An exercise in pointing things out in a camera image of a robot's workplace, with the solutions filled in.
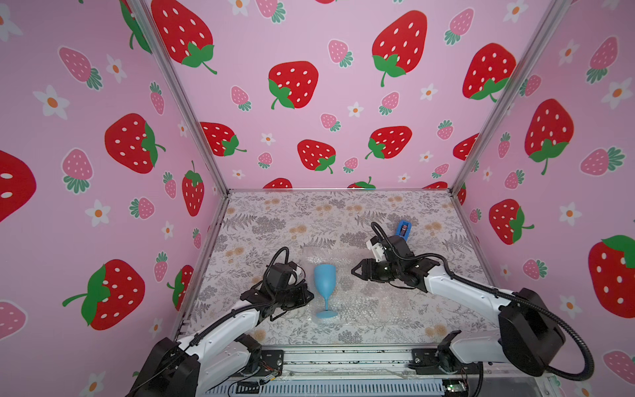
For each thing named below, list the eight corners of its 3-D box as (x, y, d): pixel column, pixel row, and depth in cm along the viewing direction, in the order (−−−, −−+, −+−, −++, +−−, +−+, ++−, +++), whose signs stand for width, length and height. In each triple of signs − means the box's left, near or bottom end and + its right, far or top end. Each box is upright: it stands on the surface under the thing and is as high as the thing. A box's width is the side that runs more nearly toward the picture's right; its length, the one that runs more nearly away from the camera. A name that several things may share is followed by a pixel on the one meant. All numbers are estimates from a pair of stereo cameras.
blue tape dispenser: (394, 238, 106) (397, 231, 102) (396, 226, 110) (398, 219, 106) (407, 241, 105) (410, 234, 101) (408, 229, 109) (411, 222, 105)
